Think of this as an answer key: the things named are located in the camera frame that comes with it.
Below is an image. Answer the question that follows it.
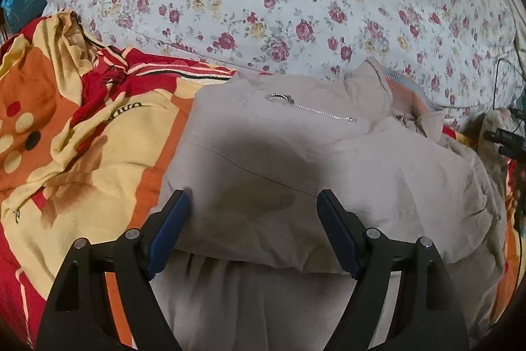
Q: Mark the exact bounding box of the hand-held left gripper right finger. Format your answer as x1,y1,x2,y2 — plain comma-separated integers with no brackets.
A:
316,190,469,351

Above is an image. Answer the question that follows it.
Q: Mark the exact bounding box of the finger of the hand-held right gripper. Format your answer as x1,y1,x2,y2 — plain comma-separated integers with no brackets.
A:
483,130,519,145
497,144,526,159

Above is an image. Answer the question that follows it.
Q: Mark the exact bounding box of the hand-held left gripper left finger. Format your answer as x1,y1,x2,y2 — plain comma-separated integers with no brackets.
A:
35,190,190,351

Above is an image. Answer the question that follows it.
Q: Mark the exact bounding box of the beige zip jacket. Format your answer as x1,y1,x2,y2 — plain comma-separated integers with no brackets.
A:
150,57,512,351

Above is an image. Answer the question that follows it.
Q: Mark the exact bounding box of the red yellow orange blanket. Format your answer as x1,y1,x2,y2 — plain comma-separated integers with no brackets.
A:
0,10,526,349

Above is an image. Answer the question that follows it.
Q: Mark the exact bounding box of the black cable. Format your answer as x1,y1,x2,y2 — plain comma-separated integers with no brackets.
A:
491,57,526,253

